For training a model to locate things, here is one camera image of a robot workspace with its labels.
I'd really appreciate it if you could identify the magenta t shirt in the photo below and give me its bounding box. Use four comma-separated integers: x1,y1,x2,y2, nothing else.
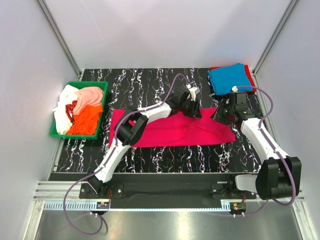
108,107,236,149

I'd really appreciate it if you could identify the folded blue t shirt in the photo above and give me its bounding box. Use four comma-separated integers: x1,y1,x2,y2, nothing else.
207,63,253,96

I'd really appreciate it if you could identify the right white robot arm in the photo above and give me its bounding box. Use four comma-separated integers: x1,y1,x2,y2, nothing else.
211,92,302,204

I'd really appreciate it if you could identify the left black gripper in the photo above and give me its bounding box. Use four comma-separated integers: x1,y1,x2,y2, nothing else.
179,98,202,119

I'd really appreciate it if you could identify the green plastic bin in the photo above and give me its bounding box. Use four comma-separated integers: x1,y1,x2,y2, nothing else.
49,81,108,140

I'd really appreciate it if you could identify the aluminium frame rail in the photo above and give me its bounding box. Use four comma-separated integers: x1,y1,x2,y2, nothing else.
33,181,306,201

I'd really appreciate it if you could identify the orange t shirt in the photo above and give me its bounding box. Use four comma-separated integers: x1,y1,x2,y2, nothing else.
67,105,103,136

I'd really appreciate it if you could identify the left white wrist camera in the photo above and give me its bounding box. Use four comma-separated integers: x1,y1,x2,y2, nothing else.
186,84,200,102

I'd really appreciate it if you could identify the folded red t shirt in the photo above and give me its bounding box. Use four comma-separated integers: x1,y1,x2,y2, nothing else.
209,64,257,94

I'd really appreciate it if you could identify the dark red patterned garment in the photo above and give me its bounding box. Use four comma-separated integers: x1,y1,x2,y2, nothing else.
65,100,78,124

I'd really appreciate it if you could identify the light pink t shirt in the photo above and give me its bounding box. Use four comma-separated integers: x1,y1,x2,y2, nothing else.
73,86,104,115

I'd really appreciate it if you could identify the white t shirt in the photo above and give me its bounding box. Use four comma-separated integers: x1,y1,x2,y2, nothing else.
52,84,79,135

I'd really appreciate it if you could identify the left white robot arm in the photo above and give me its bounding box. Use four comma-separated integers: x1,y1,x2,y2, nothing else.
87,84,202,198

